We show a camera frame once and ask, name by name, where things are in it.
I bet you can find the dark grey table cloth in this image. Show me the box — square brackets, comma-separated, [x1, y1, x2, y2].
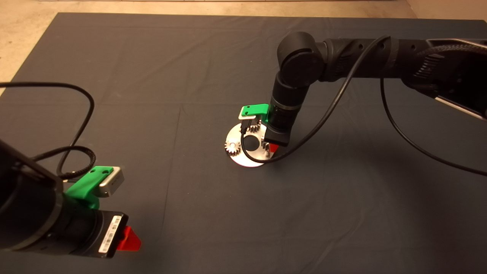
[0, 12, 487, 274]

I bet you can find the round metal carrier plate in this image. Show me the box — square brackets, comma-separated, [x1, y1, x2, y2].
[225, 123, 277, 168]

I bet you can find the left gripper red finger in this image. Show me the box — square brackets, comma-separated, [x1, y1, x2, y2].
[116, 226, 142, 252]

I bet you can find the left green camera mount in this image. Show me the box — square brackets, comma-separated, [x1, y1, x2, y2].
[64, 166, 114, 210]

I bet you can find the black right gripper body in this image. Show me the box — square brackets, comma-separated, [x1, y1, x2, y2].
[264, 107, 301, 147]

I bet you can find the right black camera cable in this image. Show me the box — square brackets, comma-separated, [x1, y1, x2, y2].
[240, 35, 487, 177]

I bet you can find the left thin black camera cable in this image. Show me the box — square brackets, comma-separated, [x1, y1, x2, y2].
[0, 82, 95, 180]

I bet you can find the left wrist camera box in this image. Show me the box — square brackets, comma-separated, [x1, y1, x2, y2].
[98, 167, 125, 198]

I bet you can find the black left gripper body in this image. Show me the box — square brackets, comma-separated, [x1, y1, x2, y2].
[81, 211, 129, 260]

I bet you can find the right green camera mount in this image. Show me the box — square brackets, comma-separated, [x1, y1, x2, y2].
[241, 103, 270, 124]

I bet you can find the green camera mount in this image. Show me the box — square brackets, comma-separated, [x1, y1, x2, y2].
[241, 103, 270, 124]
[64, 166, 114, 210]

